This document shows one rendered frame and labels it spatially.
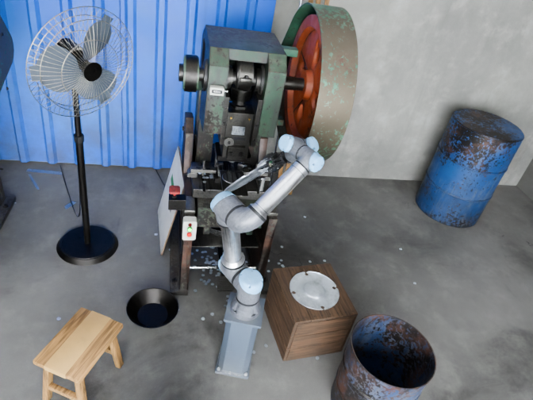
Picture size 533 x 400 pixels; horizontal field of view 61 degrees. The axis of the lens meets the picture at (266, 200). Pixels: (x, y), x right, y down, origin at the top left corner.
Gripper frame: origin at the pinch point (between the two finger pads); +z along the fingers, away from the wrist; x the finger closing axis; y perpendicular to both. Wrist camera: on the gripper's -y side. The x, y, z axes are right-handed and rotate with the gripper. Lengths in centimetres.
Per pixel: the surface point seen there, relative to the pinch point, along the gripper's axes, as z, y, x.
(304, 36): -23, -66, -47
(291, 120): 6, -58, -9
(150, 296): 103, 27, 40
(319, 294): 15, -8, 81
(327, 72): -46, -19, -24
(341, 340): 17, -6, 113
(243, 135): 16.8, -23.0, -16.9
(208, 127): 21.8, -7.3, -30.0
